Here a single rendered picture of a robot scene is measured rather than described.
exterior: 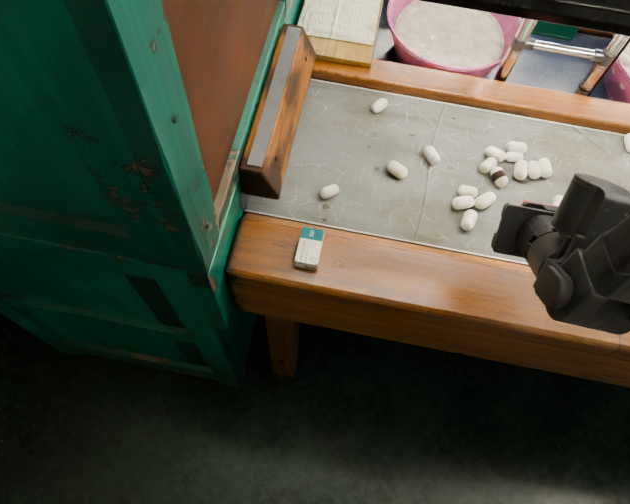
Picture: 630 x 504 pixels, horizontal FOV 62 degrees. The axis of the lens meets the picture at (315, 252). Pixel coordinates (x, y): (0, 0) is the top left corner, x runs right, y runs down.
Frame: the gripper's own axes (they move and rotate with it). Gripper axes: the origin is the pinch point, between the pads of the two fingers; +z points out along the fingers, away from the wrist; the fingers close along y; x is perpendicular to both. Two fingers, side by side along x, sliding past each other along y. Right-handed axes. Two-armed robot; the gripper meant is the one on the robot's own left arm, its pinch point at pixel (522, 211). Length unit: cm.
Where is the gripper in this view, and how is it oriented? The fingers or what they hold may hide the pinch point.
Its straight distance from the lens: 79.6
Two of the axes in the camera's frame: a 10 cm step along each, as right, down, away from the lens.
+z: 1.2, -4.1, 9.0
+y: -9.8, -1.8, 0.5
